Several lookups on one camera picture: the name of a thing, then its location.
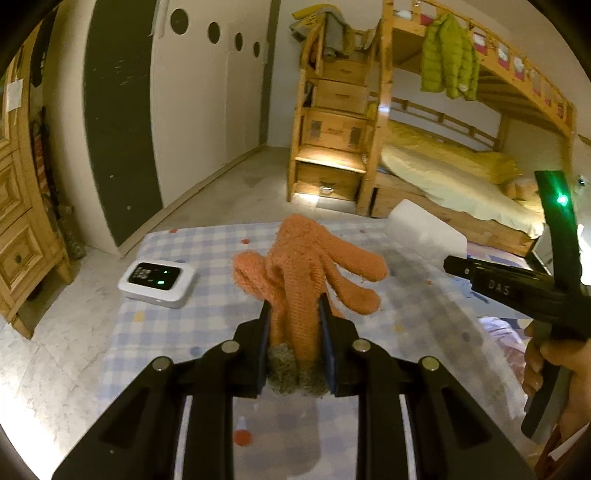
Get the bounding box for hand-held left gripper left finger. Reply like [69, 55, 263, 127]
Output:
[51, 301, 273, 480]

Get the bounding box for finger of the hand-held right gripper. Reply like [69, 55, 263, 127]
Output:
[442, 255, 533, 297]

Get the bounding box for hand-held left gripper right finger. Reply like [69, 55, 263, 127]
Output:
[317, 294, 537, 480]

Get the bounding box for orange knitted glove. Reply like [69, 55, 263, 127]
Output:
[232, 215, 389, 395]

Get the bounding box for white foam block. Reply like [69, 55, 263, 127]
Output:
[388, 199, 468, 260]

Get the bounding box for person's right forearm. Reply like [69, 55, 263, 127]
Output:
[540, 413, 591, 480]

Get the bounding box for person's right hand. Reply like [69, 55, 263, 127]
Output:
[523, 320, 591, 430]

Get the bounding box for tan stuffed toy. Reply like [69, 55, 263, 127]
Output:
[503, 178, 541, 201]

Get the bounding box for checked tablecloth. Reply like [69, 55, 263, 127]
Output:
[97, 220, 532, 480]

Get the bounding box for pale yellow mattress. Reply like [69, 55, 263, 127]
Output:
[381, 141, 546, 238]

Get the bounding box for white device with green light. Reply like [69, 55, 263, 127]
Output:
[117, 261, 199, 309]

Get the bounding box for yellow duvet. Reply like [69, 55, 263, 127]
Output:
[385, 121, 522, 185]

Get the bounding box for wooden staircase with drawers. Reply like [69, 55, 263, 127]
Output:
[286, 18, 393, 217]

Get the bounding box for wooden bunk bed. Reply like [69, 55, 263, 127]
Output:
[369, 0, 578, 257]

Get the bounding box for green puffer jacket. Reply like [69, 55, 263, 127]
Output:
[420, 13, 481, 100]

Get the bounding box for white wardrobe with round holes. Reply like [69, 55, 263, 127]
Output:
[150, 0, 274, 209]

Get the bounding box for patterned leaning items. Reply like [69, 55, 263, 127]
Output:
[30, 106, 86, 260]

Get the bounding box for dark chalkboard panel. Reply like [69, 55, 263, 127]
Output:
[83, 0, 162, 247]

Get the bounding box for wooden cabinet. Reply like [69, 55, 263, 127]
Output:
[0, 28, 77, 340]

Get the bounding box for grey garment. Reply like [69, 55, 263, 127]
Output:
[323, 9, 371, 61]

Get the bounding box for yellow cloth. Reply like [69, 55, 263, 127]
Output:
[290, 4, 329, 35]

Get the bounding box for paper note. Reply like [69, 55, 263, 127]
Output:
[4, 78, 24, 112]

